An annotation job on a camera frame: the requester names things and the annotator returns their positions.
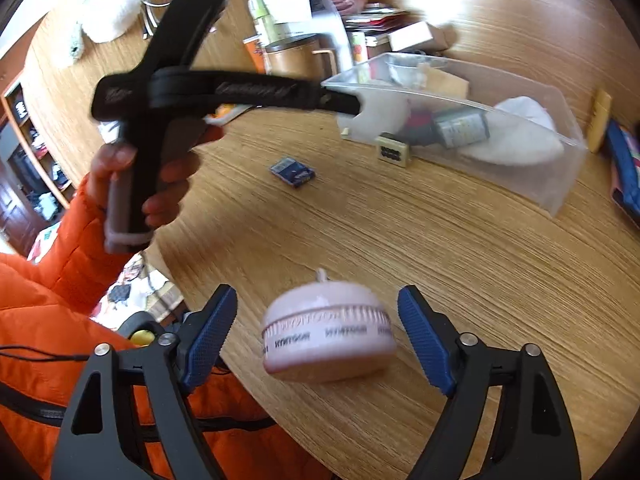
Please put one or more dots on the person's left hand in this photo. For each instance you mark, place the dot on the person's left hand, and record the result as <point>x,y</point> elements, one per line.
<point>112,157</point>

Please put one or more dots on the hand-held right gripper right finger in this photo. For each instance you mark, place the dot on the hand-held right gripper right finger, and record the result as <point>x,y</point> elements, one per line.
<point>425,340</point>

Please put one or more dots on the clear plastic bin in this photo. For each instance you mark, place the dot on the clear plastic bin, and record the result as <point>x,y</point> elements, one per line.
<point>550,170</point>

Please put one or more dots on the orange carton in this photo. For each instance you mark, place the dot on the orange carton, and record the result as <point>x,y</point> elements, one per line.
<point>254,55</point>

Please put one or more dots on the pink round container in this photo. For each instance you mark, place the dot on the pink round container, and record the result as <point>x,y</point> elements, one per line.
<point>325,345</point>

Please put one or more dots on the brown ceramic mug with lid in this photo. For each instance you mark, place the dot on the brown ceramic mug with lid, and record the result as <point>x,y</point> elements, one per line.
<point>290,60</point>

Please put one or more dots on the small beige counter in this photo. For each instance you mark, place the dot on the small beige counter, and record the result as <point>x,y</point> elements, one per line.
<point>392,150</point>

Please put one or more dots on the wooden bookshelf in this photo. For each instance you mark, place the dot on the wooden bookshelf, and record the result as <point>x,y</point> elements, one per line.
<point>20,160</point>

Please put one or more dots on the white cardboard box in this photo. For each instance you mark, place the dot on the white cardboard box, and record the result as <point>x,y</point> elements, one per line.
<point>410,35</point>

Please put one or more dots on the blue pencil case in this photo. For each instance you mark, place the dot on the blue pencil case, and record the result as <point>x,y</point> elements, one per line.
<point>622,160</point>

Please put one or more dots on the dark green spray bottle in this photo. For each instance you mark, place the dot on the dark green spray bottle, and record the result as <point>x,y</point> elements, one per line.
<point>460,127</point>

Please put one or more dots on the orange jacket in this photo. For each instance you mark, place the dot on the orange jacket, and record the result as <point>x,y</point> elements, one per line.
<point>30,310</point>

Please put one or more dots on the pile of printed leaflets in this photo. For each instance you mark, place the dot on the pile of printed leaflets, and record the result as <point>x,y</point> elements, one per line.
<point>370,15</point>

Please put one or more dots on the person's left forearm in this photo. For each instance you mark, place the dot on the person's left forearm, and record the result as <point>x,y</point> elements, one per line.
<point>80,240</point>

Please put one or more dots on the small blue card pack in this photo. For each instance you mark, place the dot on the small blue card pack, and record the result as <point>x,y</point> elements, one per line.
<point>292,172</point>

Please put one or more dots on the fruit-printed box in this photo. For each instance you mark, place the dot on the fruit-printed box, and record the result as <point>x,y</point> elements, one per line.
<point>359,47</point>

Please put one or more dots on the white plush toy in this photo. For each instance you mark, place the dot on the white plush toy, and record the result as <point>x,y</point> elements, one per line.
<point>107,10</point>

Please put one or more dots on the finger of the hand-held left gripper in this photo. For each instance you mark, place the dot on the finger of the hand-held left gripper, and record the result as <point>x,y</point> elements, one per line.
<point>340,102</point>

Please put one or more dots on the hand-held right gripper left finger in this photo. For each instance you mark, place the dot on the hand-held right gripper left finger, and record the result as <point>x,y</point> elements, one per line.
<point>210,340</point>

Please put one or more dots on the wooden desktop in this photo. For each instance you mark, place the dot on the wooden desktop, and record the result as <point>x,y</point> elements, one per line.
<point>350,240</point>

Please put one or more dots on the yellow-green spray bottle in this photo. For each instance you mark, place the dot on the yellow-green spray bottle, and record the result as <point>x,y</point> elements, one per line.
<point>260,15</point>

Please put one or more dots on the printed cloth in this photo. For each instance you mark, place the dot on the printed cloth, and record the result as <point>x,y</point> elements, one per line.
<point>125,290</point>

